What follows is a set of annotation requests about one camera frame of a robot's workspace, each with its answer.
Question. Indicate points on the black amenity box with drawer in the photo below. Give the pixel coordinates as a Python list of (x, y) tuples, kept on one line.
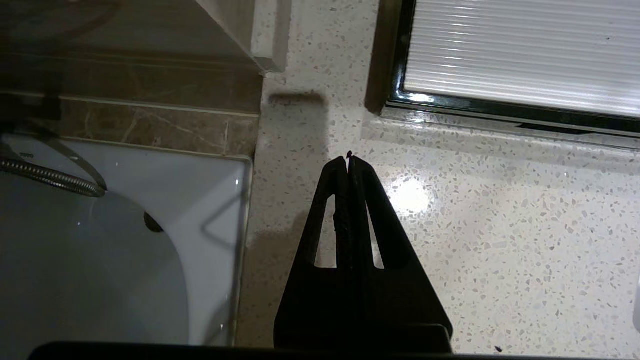
[(450, 102)]

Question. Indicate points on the white card sheet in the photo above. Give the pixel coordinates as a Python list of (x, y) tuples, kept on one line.
[(525, 55)]

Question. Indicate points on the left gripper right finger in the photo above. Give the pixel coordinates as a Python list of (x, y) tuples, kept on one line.
[(400, 300)]

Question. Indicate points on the white ceramic sink basin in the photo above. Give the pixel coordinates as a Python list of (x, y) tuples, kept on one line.
[(637, 305)]

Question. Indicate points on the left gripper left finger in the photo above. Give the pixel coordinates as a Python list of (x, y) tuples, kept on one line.
[(310, 300)]

